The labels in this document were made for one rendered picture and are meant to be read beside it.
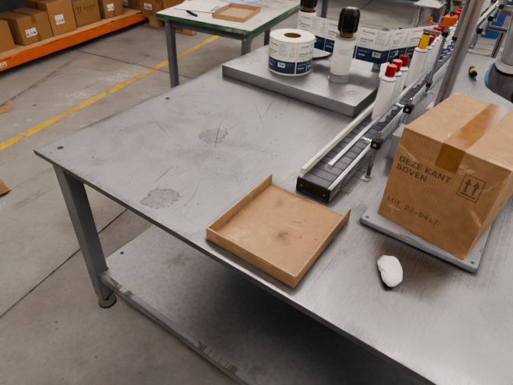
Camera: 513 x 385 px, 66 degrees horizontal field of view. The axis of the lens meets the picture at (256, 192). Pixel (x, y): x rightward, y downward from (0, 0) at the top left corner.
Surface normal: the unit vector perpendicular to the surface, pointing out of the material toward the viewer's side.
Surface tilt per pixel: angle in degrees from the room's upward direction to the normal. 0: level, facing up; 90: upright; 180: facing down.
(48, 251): 0
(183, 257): 0
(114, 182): 0
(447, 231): 90
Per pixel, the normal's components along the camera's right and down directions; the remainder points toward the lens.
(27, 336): 0.04, -0.78
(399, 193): -0.70, 0.42
